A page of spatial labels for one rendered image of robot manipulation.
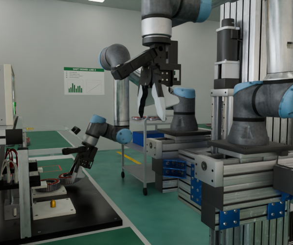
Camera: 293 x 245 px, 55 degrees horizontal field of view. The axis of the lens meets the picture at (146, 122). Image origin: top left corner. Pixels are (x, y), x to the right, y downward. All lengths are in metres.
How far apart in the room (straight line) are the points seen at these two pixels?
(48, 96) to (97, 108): 1.09
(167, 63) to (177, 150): 0.86
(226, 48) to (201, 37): 6.62
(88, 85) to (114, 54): 5.26
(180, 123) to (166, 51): 0.82
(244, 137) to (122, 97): 0.59
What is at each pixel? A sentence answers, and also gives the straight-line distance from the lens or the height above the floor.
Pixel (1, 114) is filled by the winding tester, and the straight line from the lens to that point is 1.06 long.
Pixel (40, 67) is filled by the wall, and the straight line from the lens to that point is 6.50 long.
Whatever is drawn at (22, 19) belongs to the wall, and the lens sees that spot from 6.66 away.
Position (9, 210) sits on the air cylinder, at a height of 0.81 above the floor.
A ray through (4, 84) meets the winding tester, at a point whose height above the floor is 1.25.
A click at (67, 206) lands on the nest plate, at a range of 1.20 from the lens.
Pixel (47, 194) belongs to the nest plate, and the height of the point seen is 0.78.
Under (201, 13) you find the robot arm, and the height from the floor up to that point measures 1.42.
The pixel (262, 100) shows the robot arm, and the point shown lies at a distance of 1.04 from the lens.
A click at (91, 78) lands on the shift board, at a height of 1.66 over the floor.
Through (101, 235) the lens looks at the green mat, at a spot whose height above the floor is 0.75.
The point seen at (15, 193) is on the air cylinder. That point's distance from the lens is 1.41.
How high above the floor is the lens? 1.20
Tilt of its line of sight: 5 degrees down
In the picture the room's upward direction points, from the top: straight up
